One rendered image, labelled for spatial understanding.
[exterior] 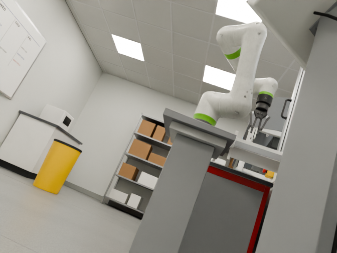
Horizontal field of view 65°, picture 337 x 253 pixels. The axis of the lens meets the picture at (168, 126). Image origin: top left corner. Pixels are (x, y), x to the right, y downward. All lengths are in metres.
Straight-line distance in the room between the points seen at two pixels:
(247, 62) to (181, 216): 0.82
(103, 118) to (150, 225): 5.29
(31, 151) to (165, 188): 3.55
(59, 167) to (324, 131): 3.41
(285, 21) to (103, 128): 5.72
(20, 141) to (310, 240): 4.46
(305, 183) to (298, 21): 0.47
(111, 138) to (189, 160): 5.01
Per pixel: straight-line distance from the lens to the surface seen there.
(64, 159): 3.77
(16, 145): 4.76
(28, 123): 4.79
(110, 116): 6.38
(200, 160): 1.28
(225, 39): 1.58
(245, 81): 1.40
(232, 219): 1.77
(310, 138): 0.67
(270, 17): 0.83
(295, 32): 0.89
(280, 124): 2.70
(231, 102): 1.35
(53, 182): 3.80
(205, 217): 1.76
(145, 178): 5.41
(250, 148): 1.60
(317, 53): 0.82
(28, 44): 4.63
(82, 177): 6.20
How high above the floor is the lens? 0.37
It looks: 16 degrees up
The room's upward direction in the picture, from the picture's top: 23 degrees clockwise
